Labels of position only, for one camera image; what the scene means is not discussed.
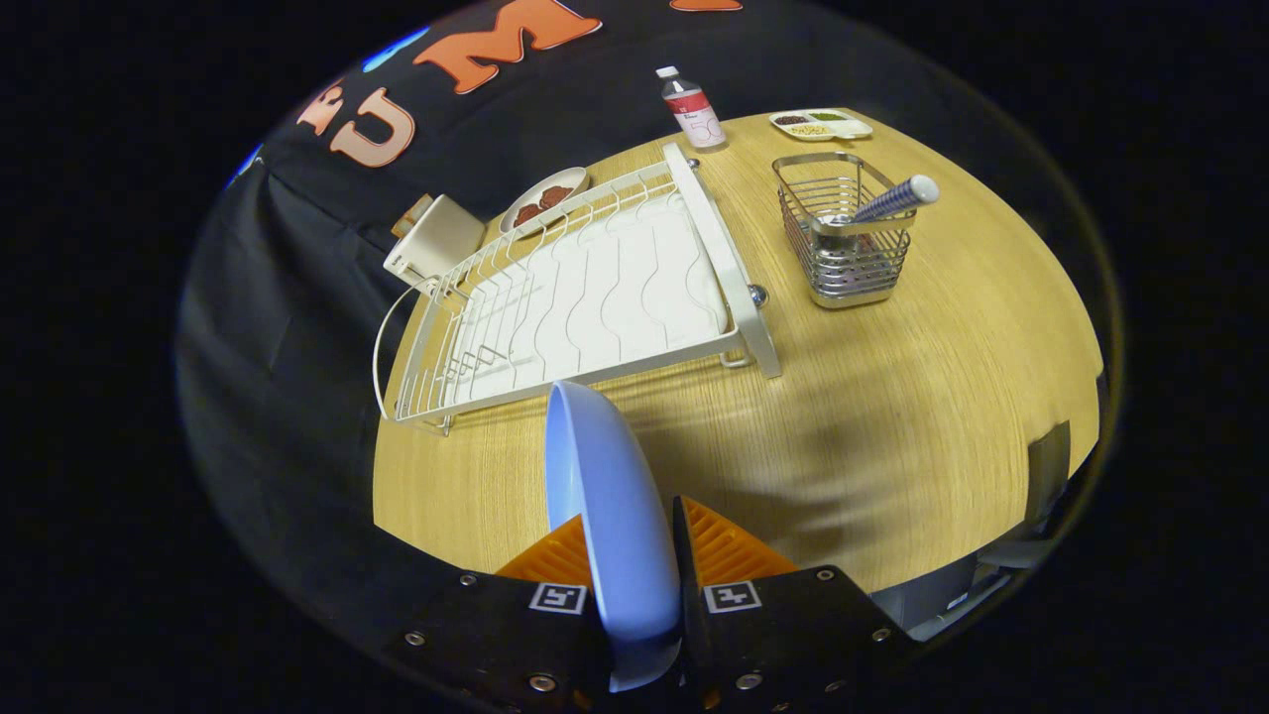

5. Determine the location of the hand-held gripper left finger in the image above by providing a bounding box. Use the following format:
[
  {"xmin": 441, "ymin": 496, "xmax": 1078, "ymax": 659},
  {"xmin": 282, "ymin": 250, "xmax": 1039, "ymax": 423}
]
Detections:
[{"xmin": 382, "ymin": 514, "xmax": 611, "ymax": 714}]

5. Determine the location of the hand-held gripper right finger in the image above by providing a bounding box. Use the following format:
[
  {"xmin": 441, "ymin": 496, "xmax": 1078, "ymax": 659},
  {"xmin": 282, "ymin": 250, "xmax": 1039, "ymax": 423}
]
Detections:
[{"xmin": 672, "ymin": 496, "xmax": 918, "ymax": 714}]

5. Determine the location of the blue plate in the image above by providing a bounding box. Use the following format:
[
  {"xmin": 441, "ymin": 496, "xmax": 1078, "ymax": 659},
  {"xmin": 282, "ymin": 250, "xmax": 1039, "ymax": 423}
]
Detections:
[{"xmin": 544, "ymin": 380, "xmax": 683, "ymax": 693}]

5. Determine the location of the white wire dish rack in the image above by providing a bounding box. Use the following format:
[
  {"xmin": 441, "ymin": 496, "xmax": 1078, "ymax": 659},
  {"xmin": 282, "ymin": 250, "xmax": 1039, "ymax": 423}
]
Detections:
[{"xmin": 373, "ymin": 142, "xmax": 782, "ymax": 435}]

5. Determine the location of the metal wire basket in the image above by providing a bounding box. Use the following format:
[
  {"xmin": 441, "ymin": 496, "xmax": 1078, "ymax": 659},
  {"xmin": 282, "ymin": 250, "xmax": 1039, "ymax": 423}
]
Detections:
[{"xmin": 772, "ymin": 152, "xmax": 918, "ymax": 309}]

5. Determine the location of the spoon with blue checkered handle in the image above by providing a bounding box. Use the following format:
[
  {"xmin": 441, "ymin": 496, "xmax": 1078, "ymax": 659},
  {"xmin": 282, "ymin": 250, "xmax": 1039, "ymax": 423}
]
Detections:
[{"xmin": 811, "ymin": 175, "xmax": 941, "ymax": 261}]

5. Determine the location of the small beige plate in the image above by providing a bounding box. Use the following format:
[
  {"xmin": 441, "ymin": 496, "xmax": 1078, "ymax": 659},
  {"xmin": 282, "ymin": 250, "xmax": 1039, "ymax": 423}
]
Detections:
[{"xmin": 499, "ymin": 167, "xmax": 592, "ymax": 237}]

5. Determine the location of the white toaster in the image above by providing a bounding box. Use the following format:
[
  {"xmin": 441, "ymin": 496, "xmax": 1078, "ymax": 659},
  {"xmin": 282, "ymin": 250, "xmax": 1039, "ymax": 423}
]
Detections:
[{"xmin": 384, "ymin": 194, "xmax": 487, "ymax": 287}]

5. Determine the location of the clear bottle with red label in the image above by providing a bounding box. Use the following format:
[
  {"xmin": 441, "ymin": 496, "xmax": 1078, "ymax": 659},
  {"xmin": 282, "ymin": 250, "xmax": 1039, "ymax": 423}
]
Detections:
[{"xmin": 655, "ymin": 65, "xmax": 728, "ymax": 152}]

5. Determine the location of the white divided condiment tray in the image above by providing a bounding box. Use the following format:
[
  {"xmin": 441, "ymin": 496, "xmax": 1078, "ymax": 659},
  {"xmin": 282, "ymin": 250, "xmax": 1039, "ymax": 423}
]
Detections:
[{"xmin": 768, "ymin": 108, "xmax": 874, "ymax": 142}]

